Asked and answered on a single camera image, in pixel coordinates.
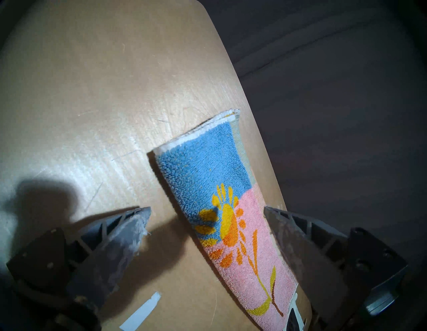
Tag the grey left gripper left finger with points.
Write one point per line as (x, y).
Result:
(100, 260)

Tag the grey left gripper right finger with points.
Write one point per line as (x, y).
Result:
(317, 260)

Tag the colourful sun print towel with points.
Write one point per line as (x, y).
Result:
(213, 167)

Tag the white tape strip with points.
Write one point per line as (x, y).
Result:
(140, 312)

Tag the beige pleated curtain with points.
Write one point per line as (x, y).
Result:
(300, 20)

